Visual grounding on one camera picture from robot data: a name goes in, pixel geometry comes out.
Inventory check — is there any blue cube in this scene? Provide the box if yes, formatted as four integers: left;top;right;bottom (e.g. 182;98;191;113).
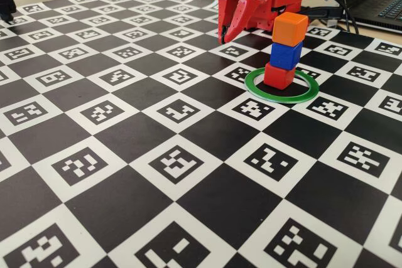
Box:
269;41;304;70

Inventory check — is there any green flat ring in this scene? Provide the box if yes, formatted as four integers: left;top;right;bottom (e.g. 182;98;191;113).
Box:
243;67;320;105

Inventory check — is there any black white marker checkerboard mat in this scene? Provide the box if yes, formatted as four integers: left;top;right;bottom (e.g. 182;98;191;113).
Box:
0;0;402;268

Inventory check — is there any orange cube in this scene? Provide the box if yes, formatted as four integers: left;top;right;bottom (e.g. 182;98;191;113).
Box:
271;12;309;48

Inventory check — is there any black table clamp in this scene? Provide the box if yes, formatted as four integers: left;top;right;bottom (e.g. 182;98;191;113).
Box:
301;6;342;21

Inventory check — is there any red cube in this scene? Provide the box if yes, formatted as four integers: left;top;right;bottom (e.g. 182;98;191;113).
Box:
263;62;296;90

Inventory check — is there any black camera stand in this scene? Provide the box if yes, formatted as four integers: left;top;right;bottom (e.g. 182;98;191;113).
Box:
0;0;18;24

